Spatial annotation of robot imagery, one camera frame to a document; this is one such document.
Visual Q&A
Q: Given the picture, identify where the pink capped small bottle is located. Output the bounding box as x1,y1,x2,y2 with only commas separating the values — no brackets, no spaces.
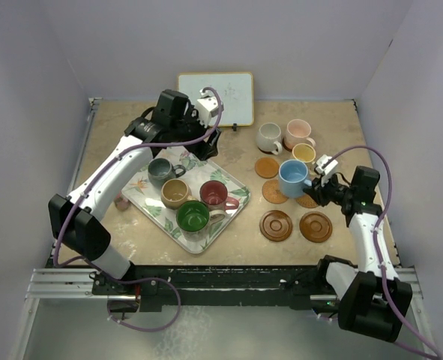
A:
113,193,130,212

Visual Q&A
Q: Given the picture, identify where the pink ceramic cup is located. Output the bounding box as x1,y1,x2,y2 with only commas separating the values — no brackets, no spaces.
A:
284,119,316,147

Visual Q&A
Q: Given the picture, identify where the orange wooden coaster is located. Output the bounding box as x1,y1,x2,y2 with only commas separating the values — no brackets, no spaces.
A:
254,157,280,179

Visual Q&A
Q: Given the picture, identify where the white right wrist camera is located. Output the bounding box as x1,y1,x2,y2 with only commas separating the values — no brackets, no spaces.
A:
314,154,338,176

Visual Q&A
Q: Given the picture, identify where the tan ceramic cup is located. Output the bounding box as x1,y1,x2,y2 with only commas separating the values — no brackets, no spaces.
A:
161,178,196,210

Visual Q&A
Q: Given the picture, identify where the light blue ceramic cup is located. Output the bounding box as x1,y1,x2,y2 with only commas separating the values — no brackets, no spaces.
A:
278,159,312,199

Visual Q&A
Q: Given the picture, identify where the woven bamboo coaster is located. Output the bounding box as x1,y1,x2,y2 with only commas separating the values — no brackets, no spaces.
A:
296,194,319,209
262,179,288,204

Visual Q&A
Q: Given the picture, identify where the black front rail base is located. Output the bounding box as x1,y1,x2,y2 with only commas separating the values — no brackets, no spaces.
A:
89,260,337,312

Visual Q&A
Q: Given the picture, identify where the grey blue ceramic cup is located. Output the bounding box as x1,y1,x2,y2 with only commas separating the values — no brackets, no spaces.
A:
148,158,187,190

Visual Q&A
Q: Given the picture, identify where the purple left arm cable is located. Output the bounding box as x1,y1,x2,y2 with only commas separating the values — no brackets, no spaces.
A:
52,86,224,282

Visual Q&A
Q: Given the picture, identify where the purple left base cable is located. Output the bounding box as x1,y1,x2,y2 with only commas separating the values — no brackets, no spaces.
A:
106,276,184,333

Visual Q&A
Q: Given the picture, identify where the red ceramic cup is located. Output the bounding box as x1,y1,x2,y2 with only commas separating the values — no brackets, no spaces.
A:
199,180,239,211

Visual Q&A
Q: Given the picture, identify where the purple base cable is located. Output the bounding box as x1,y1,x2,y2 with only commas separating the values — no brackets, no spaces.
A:
316,309,342,324
106,276,184,333

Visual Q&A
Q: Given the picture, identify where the brown ringed coaster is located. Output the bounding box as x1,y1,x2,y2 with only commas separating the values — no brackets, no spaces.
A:
299,211,333,243
259,210,293,242

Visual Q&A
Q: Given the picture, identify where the dark walnut coaster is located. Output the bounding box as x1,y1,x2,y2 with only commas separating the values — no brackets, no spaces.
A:
282,138,292,152
259,149,275,155

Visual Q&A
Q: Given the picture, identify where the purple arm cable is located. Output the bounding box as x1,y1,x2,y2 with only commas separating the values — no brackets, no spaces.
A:
318,145,443,360
52,86,224,282

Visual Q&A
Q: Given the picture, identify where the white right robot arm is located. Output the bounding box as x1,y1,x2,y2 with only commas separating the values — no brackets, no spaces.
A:
305,162,412,343

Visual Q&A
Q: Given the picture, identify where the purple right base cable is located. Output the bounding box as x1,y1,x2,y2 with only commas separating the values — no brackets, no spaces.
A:
316,309,342,324

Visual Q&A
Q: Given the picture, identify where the green ceramic cup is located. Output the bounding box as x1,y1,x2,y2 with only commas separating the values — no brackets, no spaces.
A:
176,200,226,233

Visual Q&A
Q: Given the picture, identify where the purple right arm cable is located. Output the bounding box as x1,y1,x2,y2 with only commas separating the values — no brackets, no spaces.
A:
318,145,443,360

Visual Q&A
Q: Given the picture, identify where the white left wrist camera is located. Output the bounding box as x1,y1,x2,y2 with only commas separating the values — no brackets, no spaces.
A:
194,96,224,128

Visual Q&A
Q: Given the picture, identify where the yellow ceramic cup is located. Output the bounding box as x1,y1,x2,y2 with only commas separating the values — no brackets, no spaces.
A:
292,143,316,164

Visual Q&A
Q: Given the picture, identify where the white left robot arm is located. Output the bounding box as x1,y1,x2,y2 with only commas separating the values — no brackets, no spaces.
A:
48,86,223,294

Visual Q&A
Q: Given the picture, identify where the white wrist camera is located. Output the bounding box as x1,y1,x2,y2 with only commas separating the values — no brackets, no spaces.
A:
314,154,338,176
194,96,224,128

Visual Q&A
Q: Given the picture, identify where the aluminium frame rail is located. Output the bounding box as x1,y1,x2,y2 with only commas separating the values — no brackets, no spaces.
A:
26,268,423,301

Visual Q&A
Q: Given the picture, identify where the white ceramic cup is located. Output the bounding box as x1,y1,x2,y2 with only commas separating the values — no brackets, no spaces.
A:
256,122,283,155

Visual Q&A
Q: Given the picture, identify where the small whiteboard with stand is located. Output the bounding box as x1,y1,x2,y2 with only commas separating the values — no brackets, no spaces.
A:
177,72,254,128

